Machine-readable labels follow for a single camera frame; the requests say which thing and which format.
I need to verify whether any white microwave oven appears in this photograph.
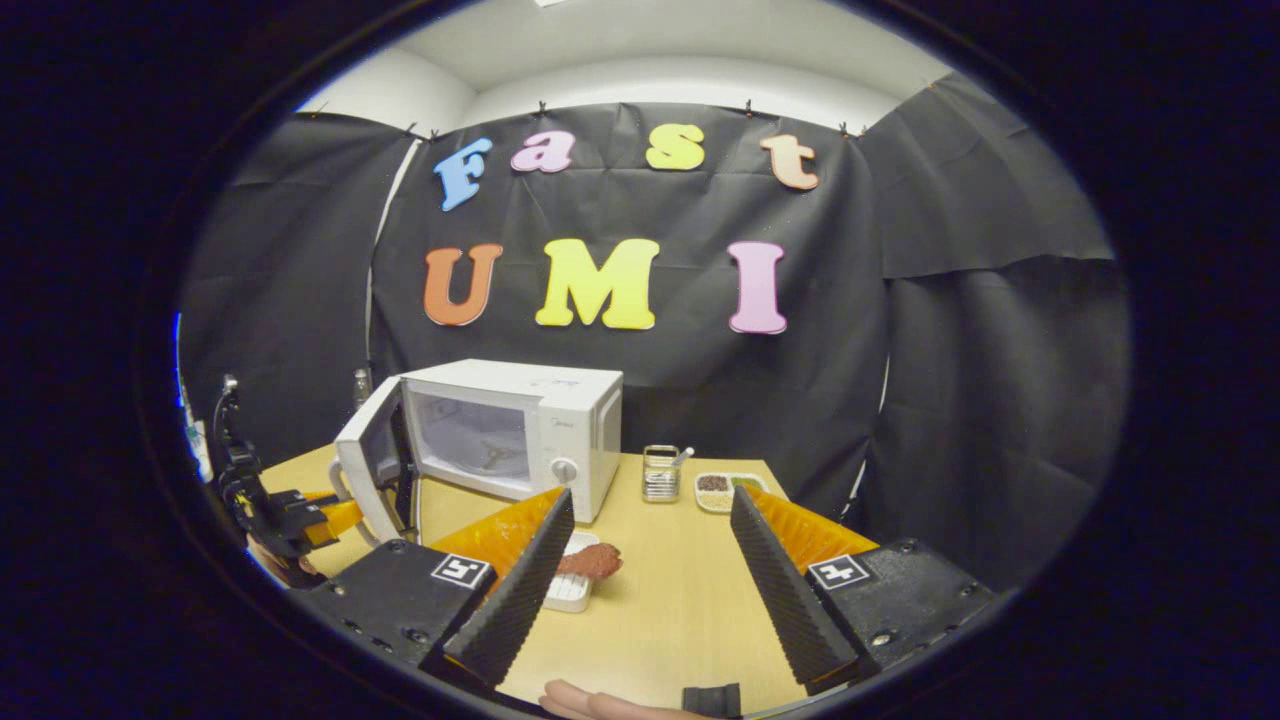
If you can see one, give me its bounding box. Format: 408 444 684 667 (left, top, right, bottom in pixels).
330 358 624 546

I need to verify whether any divided plate with beans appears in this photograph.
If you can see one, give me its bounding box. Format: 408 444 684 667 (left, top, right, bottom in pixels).
694 472 769 515

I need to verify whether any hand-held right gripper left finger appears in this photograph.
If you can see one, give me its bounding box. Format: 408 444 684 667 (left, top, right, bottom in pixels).
288 487 577 695

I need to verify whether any metal utensil holder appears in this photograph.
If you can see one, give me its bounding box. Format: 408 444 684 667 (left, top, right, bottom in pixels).
642 444 696 504

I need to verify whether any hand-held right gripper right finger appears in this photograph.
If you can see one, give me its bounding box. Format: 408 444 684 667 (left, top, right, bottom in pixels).
730 484 998 697

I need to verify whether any black backdrop cloth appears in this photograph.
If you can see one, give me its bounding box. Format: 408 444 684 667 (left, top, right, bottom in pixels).
178 72 1133 591

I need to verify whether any white rectangular tray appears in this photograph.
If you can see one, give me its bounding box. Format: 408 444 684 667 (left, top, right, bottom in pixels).
540 532 601 613

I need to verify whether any red-brown meat piece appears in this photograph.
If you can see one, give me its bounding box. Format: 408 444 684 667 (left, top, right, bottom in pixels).
556 543 623 581

